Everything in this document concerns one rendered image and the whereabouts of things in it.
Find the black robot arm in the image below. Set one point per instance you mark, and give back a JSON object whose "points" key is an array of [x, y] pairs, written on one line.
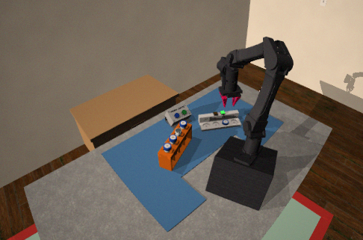
{"points": [[278, 62]]}

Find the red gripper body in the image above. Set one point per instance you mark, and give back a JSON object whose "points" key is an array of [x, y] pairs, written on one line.
{"points": [[231, 89]]}

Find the blue flat mat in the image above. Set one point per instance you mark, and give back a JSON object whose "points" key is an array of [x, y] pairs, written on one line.
{"points": [[166, 196]]}

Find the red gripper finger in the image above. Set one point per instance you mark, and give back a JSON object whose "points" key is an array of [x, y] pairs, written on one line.
{"points": [[235, 100], [224, 100]]}

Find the orange tube rack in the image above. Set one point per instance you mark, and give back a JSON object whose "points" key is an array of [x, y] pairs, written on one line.
{"points": [[167, 160]]}

